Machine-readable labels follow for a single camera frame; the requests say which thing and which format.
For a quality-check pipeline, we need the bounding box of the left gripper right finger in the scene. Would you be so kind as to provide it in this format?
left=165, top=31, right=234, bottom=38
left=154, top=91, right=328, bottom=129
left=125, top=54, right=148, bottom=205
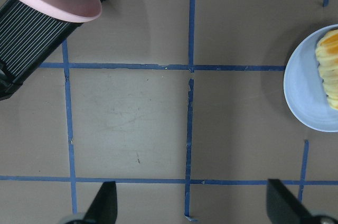
left=266, top=179, right=321, bottom=224

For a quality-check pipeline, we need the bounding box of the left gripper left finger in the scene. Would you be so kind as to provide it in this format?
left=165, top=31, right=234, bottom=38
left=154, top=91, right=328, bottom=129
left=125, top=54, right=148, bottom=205
left=83, top=181, right=117, bottom=224

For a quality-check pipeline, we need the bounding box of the blue plate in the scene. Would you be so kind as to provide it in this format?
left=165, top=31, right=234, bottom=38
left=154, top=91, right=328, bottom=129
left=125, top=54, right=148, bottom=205
left=283, top=24, right=337, bottom=133

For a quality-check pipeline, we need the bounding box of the striped bread roll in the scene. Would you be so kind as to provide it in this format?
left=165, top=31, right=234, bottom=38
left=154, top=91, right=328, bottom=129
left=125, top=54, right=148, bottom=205
left=315, top=30, right=337, bottom=110

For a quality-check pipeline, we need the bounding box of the black plate rack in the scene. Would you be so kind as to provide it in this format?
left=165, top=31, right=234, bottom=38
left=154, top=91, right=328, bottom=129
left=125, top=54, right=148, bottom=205
left=0, top=0, right=113, bottom=101

